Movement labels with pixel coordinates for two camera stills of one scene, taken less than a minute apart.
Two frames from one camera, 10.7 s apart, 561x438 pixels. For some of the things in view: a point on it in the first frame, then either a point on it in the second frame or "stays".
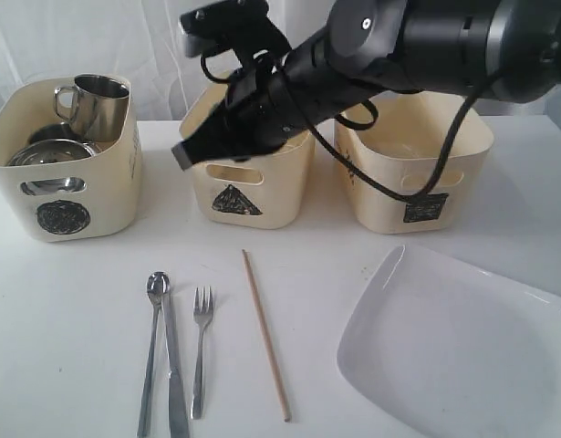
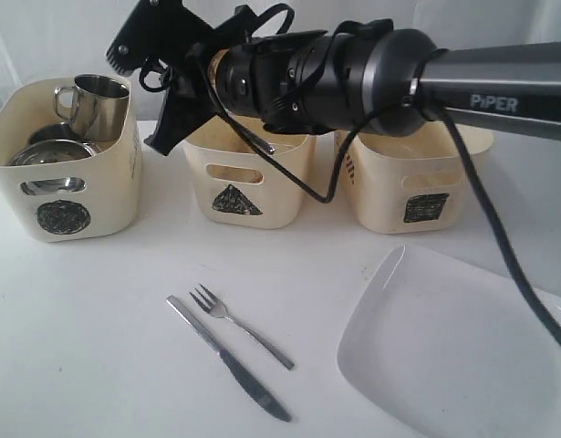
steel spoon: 157,286 to 264,144
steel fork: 202,312 to 214,306
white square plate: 449,351 stays
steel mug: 95,107 stays
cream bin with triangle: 267,191 stays
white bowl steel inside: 52,151 stays
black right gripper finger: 212,140 to 181,116
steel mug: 52,131 stays
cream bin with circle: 65,199 stays
